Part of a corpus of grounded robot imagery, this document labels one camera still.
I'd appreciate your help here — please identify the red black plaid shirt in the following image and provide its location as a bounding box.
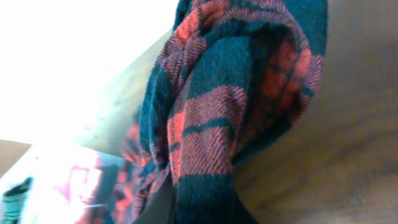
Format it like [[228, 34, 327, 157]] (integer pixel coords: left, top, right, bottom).
[[74, 0, 329, 224]]

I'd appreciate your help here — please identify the pink garment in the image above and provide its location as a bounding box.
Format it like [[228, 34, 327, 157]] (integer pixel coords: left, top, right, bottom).
[[54, 166, 104, 224]]

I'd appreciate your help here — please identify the clear plastic storage container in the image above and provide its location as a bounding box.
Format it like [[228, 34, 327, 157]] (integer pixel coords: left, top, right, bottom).
[[1, 145, 123, 224]]

